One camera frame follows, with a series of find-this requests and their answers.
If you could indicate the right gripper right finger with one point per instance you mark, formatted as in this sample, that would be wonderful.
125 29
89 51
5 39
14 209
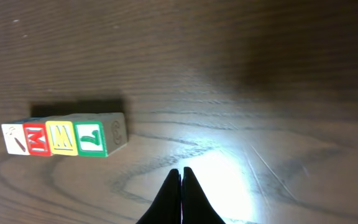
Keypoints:
196 208

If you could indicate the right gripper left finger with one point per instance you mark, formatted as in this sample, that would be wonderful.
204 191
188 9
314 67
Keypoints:
166 207

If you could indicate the green number seven block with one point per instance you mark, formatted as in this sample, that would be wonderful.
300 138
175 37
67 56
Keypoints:
99 134

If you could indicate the yellow top wooden block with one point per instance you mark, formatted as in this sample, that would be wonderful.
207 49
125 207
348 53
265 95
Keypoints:
61 136

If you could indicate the red letter M block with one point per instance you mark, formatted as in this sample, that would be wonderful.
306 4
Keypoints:
37 138

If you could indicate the hammer picture yellow block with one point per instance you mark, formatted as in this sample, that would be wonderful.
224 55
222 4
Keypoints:
14 137

